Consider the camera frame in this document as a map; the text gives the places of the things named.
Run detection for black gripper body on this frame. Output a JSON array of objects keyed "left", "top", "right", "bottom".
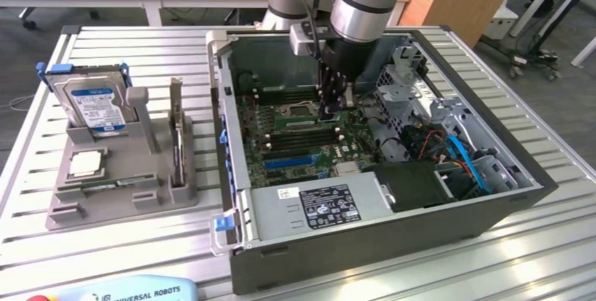
[{"left": 320, "top": 38, "right": 375, "bottom": 84}]

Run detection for green RAM stick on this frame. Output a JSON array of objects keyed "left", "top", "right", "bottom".
[
  {"left": 276, "top": 114, "right": 347, "bottom": 131},
  {"left": 80, "top": 177, "right": 156, "bottom": 193}
]

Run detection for black RAM slot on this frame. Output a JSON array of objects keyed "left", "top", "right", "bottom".
[
  {"left": 255, "top": 87, "right": 323, "bottom": 99},
  {"left": 264, "top": 126, "right": 344, "bottom": 140},
  {"left": 267, "top": 135, "right": 347, "bottom": 150},
  {"left": 256, "top": 94, "right": 323, "bottom": 107}
]

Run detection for CPU socket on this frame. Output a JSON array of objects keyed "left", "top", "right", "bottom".
[{"left": 274, "top": 100, "right": 327, "bottom": 120}]

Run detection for metal disk bay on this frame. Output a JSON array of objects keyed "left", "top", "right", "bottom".
[{"left": 375, "top": 44, "right": 467, "bottom": 131}]

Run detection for green motherboard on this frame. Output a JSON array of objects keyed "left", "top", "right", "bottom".
[{"left": 235, "top": 86, "right": 376, "bottom": 189}]

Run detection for black expansion slot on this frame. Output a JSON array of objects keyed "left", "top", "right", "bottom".
[{"left": 262, "top": 147, "right": 314, "bottom": 162}]

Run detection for small silver heat sink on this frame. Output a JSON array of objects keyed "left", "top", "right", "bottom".
[{"left": 335, "top": 162, "right": 363, "bottom": 177}]

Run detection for blue expansion slot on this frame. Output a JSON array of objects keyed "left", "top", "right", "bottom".
[{"left": 264, "top": 155, "right": 319, "bottom": 171}]

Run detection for black fan shroud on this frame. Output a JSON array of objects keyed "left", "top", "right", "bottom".
[{"left": 374, "top": 161, "right": 456, "bottom": 214}]

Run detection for grey power supply unit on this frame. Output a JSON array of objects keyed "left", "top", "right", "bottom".
[{"left": 246, "top": 171, "right": 398, "bottom": 241}]

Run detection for graphics card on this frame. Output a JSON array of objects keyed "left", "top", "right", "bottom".
[{"left": 167, "top": 77, "right": 188, "bottom": 187}]

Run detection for black open PC case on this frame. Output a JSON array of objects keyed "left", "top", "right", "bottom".
[{"left": 204, "top": 28, "right": 560, "bottom": 297}]

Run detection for grey parts rack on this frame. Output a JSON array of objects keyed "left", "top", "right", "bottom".
[{"left": 44, "top": 77, "right": 199, "bottom": 233}]

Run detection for silver CPU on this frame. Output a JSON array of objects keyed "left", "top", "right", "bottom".
[{"left": 67, "top": 150, "right": 107, "bottom": 179}]

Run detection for light blue teach pendant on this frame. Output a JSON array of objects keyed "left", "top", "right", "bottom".
[{"left": 26, "top": 274, "right": 198, "bottom": 301}]

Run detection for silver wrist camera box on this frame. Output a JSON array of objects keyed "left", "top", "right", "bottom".
[{"left": 288, "top": 22, "right": 328, "bottom": 58}]

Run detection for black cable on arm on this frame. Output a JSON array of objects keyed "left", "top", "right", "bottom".
[{"left": 304, "top": 0, "right": 348, "bottom": 59}]

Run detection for blue flat wire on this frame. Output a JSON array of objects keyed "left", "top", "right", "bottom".
[{"left": 446, "top": 134, "right": 480, "bottom": 190}]

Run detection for black floor cables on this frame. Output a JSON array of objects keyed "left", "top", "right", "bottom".
[{"left": 506, "top": 17, "right": 567, "bottom": 80}]

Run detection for white table frame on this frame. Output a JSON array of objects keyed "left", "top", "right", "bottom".
[{"left": 506, "top": 0, "right": 596, "bottom": 68}]

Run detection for hard disk with blue bracket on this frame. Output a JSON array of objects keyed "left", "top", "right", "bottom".
[{"left": 36, "top": 59, "right": 132, "bottom": 138}]

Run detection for thin white cable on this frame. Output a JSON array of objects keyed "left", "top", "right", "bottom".
[{"left": 8, "top": 93, "right": 36, "bottom": 110}]

